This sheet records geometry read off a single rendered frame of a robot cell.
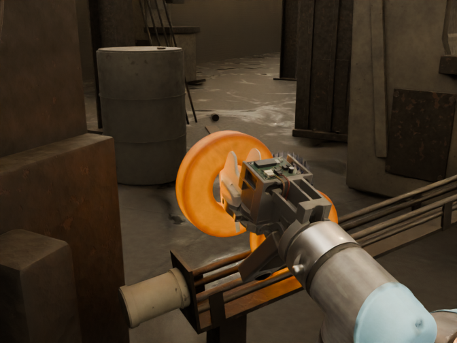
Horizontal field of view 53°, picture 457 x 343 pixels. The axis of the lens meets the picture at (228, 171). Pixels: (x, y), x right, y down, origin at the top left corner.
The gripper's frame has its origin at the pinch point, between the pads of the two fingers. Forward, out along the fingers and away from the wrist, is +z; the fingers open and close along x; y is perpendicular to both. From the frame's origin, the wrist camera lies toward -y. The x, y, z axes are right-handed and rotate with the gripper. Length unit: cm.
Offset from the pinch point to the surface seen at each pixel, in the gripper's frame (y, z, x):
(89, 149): -1.0, 13.0, 17.2
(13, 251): -3.0, -4.9, 29.7
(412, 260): -98, 48, -135
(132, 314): -15.4, -7.9, 16.5
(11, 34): 15.1, 17.9, 25.9
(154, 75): -68, 216, -67
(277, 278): -15.5, -8.7, -6.4
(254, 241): -11.1, -4.0, -4.2
